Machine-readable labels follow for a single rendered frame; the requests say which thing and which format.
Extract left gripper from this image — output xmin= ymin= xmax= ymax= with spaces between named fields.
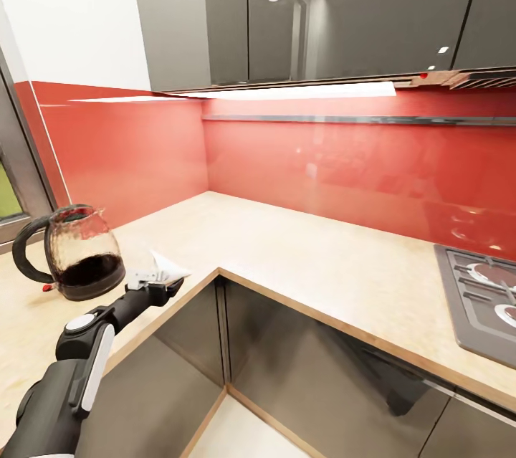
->
xmin=120 ymin=277 xmax=184 ymax=321

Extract paper coffee filter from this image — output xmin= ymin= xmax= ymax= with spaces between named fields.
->
xmin=151 ymin=250 xmax=192 ymax=285

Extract electric kettle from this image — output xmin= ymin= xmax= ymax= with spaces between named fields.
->
xmin=12 ymin=204 xmax=126 ymax=302

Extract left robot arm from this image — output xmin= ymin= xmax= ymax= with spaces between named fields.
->
xmin=0 ymin=269 xmax=184 ymax=458

